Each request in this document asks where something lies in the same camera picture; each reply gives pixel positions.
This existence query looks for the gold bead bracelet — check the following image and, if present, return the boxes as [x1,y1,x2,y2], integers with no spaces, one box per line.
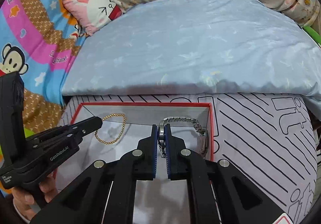
[94,113,127,146]

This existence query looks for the silver metal wristwatch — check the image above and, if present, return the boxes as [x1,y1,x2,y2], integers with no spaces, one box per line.
[158,116,209,158]

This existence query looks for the person's left hand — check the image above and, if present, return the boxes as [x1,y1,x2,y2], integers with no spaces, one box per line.
[12,170,58,221]

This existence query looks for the red cardboard box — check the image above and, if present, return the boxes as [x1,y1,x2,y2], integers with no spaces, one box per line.
[51,102,217,224]

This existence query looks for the grey striped bed sheet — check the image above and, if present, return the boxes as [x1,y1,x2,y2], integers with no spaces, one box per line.
[60,93,320,223]

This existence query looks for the colourful monkey cartoon blanket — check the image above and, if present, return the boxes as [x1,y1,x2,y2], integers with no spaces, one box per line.
[1,0,86,137]

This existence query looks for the pink rabbit cushion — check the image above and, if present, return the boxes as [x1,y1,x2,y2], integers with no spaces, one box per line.
[63,0,122,36]

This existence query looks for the light blue pillow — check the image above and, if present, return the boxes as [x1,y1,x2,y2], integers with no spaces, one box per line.
[61,0,320,99]

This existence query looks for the green plastic chair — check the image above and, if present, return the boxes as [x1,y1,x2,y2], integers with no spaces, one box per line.
[303,26,321,47]

